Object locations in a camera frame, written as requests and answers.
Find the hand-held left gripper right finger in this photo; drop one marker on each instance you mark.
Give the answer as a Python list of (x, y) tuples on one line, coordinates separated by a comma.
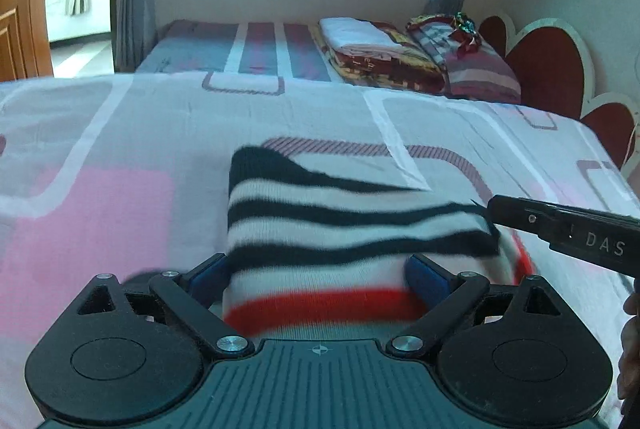
[(425, 278)]

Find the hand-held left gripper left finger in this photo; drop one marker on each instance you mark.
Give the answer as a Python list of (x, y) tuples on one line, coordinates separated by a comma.
[(210, 279)]

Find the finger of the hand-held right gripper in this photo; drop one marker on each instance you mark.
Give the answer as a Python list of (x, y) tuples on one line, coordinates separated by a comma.
[(520, 215)]

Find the red black white striped sweater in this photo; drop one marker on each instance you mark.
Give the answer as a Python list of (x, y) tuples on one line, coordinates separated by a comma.
[(325, 229)]

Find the person's right hand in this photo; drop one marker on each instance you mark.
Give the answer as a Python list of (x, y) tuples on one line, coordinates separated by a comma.
[(633, 349)]

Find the red white heart-shaped headboard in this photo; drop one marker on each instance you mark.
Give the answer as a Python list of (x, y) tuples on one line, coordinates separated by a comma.
[(545, 69)]

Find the striped red pillow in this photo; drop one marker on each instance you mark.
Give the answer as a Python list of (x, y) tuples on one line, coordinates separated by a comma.
[(480, 69)]

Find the bed with pink grey sheet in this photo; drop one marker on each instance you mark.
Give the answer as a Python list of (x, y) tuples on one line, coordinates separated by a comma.
[(100, 134)]

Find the red yellow patterned blanket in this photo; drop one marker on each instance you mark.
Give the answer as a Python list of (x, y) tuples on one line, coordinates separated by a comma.
[(395, 69)]

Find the bed with striped sheet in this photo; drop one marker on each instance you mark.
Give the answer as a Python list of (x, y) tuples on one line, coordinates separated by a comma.
[(200, 44)]

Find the folded white cloth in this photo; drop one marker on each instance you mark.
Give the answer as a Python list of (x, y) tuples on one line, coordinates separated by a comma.
[(352, 33)]

